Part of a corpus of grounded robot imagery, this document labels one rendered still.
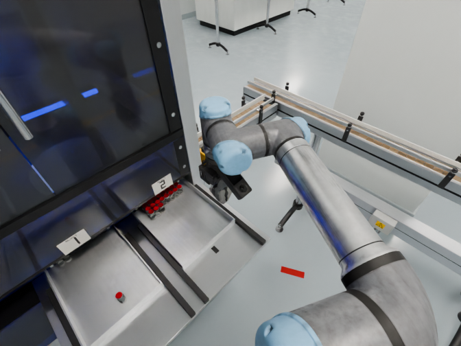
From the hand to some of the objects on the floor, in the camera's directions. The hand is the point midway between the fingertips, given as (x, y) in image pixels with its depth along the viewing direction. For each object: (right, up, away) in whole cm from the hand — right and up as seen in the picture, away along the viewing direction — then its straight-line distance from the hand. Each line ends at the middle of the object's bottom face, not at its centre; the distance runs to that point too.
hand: (225, 201), depth 83 cm
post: (-14, -55, +99) cm, 114 cm away
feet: (+55, -23, +128) cm, 141 cm away
